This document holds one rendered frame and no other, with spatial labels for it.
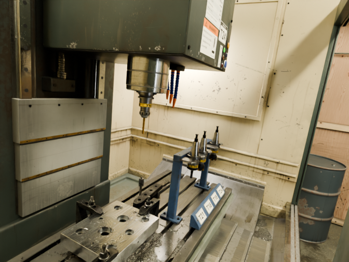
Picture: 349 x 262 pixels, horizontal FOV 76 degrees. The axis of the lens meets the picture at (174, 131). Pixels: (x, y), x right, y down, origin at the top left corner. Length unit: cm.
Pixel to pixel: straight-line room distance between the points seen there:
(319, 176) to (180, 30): 240
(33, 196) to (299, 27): 179
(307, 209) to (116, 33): 264
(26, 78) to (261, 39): 144
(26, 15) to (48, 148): 54
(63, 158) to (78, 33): 60
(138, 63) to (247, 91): 110
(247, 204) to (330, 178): 134
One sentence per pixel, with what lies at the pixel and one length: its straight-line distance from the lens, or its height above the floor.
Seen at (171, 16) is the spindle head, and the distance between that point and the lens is 73.
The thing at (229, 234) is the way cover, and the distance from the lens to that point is 144.
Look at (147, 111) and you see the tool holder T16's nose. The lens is 88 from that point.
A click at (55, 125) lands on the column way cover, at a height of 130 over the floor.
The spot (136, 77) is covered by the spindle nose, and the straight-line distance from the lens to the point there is 82.
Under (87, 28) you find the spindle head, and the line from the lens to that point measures 94.
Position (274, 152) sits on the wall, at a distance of 179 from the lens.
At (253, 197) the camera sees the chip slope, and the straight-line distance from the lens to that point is 180.
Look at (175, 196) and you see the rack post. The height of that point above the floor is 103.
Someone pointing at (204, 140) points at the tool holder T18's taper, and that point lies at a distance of 114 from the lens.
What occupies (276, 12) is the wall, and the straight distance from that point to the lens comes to 183.
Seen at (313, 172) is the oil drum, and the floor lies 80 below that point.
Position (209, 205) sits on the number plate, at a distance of 126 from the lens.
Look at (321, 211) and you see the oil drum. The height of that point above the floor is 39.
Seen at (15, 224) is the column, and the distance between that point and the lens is 127.
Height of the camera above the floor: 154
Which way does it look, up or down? 12 degrees down
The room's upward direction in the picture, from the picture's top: 7 degrees clockwise
